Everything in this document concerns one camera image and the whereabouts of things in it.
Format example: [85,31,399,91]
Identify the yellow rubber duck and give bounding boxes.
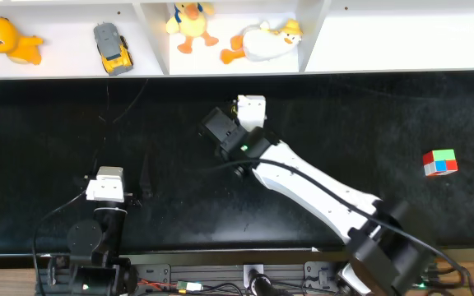
[0,16,45,67]

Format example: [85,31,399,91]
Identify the grey and yellow toy truck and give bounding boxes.
[93,22,135,77]

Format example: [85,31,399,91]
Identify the white shelf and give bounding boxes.
[0,0,474,81]

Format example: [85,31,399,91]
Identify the yellow plush duck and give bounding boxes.
[165,2,221,55]

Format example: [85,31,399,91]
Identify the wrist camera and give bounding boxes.
[236,95,267,132]
[85,165,126,204]

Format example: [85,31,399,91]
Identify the mounting rail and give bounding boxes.
[35,253,474,296]

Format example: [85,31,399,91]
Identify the many-coloured puzzle cube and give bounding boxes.
[421,148,459,178]

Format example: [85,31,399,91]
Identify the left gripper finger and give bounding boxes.
[139,154,154,200]

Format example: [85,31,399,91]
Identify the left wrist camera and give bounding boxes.
[85,165,126,204]

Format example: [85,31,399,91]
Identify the white plush goose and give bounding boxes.
[220,18,304,66]

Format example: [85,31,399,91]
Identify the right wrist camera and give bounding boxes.
[236,95,267,132]

